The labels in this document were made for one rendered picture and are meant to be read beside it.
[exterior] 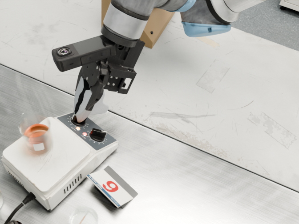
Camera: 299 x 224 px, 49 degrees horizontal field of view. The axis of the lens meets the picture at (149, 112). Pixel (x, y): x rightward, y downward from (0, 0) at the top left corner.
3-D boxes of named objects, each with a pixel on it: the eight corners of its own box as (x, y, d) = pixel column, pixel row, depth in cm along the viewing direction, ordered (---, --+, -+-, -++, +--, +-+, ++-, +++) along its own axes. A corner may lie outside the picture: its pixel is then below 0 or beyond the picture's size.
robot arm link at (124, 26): (120, 13, 55) (103, -4, 61) (111, 38, 57) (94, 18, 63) (155, 24, 60) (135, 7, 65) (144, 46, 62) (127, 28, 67)
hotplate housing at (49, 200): (78, 115, 78) (76, 94, 71) (119, 148, 74) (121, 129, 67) (-3, 180, 66) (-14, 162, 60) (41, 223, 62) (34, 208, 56)
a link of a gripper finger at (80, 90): (96, 120, 74) (111, 86, 69) (71, 118, 70) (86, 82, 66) (91, 111, 76) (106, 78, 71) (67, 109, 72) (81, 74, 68)
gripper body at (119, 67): (126, 98, 68) (150, 46, 63) (89, 93, 63) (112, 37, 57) (111, 78, 73) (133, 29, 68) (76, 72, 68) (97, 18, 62)
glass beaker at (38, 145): (61, 147, 63) (56, 124, 56) (36, 164, 60) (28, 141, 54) (43, 127, 65) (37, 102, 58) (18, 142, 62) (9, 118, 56)
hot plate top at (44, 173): (50, 117, 67) (50, 114, 66) (93, 151, 64) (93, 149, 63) (0, 155, 61) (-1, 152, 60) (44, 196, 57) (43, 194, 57)
